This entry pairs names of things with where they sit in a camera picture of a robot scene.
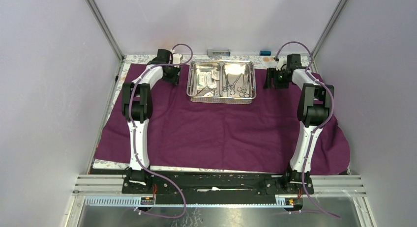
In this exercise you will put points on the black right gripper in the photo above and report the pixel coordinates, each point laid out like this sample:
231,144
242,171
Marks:
271,72

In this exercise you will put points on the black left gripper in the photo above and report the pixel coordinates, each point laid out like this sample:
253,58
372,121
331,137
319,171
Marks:
173,79

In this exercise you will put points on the perforated steel instrument tray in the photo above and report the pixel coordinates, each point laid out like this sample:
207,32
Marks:
207,95

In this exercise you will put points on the purple cloth wrap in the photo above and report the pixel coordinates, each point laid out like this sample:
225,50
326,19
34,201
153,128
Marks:
221,134

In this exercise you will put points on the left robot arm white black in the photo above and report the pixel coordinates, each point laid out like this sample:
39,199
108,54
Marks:
137,108

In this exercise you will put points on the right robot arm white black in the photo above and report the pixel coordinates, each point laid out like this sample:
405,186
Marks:
313,112

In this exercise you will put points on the steel surgical forceps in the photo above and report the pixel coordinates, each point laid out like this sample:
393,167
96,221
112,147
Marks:
230,80

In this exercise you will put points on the blue plastic block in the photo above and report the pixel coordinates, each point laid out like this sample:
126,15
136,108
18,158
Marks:
264,53

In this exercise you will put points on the white sterile packets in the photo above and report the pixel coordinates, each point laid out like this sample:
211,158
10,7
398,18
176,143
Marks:
207,79

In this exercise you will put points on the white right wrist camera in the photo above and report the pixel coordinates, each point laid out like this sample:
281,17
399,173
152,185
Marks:
280,64

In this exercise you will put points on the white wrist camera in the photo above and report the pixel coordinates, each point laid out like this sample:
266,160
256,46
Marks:
176,57
280,64

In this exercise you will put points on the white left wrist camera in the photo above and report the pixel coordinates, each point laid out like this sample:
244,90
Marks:
176,57

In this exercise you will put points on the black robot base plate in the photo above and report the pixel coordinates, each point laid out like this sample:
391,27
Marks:
211,187

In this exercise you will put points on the slotted grey cable duct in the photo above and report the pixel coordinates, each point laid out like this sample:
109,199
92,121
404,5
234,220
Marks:
137,201

